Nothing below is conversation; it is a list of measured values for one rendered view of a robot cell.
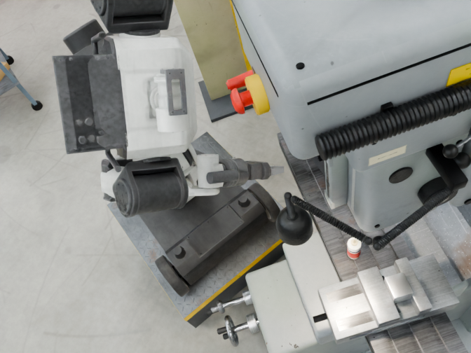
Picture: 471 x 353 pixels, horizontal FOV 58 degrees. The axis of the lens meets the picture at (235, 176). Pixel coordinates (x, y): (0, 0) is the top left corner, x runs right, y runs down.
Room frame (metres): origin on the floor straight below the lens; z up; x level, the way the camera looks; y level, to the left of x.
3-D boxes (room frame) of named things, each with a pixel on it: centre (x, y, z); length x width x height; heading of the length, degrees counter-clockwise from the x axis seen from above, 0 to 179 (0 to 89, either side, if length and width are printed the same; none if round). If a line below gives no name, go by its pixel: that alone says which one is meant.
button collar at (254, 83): (0.44, -0.08, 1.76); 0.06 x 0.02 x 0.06; 178
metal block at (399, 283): (0.28, -0.30, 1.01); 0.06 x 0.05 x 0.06; 176
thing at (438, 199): (0.24, -0.24, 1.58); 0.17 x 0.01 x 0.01; 106
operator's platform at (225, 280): (1.12, 0.25, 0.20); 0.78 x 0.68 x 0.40; 19
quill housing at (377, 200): (0.43, -0.31, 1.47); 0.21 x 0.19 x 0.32; 178
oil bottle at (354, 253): (0.45, -0.26, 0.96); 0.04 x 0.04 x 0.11
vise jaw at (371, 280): (0.29, -0.24, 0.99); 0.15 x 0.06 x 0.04; 176
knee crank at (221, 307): (0.59, 0.22, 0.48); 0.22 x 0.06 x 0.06; 88
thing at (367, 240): (0.29, -0.12, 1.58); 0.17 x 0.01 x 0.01; 33
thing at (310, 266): (0.43, -0.31, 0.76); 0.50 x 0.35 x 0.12; 88
